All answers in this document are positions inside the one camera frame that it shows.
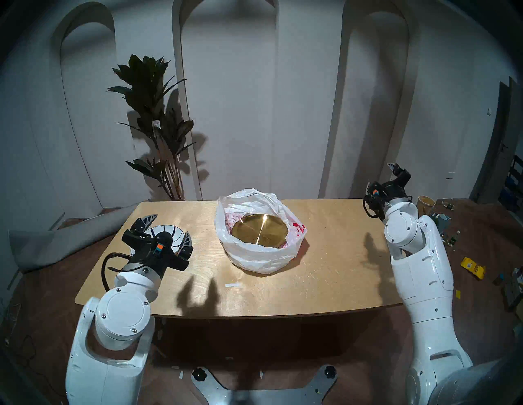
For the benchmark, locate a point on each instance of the beige paper cup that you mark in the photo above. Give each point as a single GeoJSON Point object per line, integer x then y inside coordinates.
{"type": "Point", "coordinates": [425, 204]}

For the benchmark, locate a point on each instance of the dark storage shelf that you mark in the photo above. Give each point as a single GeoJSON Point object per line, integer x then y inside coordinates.
{"type": "Point", "coordinates": [515, 183]}

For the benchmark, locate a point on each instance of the tall dark green plant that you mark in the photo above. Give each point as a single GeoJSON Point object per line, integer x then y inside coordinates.
{"type": "Point", "coordinates": [147, 87]}

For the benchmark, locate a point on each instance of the round gold metal plate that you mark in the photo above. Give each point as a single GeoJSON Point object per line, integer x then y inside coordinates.
{"type": "Point", "coordinates": [259, 230]}

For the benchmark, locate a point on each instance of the yellow snack packet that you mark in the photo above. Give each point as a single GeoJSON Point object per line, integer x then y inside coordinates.
{"type": "Point", "coordinates": [473, 268]}

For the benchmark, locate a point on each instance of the grey metal robot base plate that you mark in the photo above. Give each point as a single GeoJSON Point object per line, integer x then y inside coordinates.
{"type": "Point", "coordinates": [261, 396]}

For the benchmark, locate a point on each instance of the black white striped plate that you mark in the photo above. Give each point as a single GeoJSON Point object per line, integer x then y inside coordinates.
{"type": "Point", "coordinates": [175, 233]}

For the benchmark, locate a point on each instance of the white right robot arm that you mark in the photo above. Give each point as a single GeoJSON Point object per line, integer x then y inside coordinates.
{"type": "Point", "coordinates": [425, 277]}

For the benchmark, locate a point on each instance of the light wooden table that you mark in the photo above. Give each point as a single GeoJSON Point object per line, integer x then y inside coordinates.
{"type": "Point", "coordinates": [286, 294]}

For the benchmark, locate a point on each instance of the dark grey door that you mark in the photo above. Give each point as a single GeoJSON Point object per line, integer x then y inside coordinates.
{"type": "Point", "coordinates": [500, 147]}

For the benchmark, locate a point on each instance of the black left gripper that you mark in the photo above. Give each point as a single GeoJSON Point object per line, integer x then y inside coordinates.
{"type": "Point", "coordinates": [157, 255]}

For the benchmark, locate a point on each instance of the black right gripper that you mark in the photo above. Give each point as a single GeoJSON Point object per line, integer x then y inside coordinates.
{"type": "Point", "coordinates": [392, 191]}

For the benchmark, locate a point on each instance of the black star knob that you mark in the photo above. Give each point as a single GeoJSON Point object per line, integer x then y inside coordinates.
{"type": "Point", "coordinates": [199, 374]}
{"type": "Point", "coordinates": [329, 372]}

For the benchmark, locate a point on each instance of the small green glass bottle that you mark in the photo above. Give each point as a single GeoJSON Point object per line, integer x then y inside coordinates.
{"type": "Point", "coordinates": [454, 239]}
{"type": "Point", "coordinates": [448, 205]}

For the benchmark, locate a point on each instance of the white plastic shopping bag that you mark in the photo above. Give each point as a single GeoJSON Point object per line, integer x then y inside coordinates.
{"type": "Point", "coordinates": [261, 261]}

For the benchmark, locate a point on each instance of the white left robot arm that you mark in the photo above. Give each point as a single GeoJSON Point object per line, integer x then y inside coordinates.
{"type": "Point", "coordinates": [118, 318]}

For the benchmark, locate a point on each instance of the teal pitcher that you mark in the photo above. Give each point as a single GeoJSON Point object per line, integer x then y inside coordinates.
{"type": "Point", "coordinates": [443, 222]}

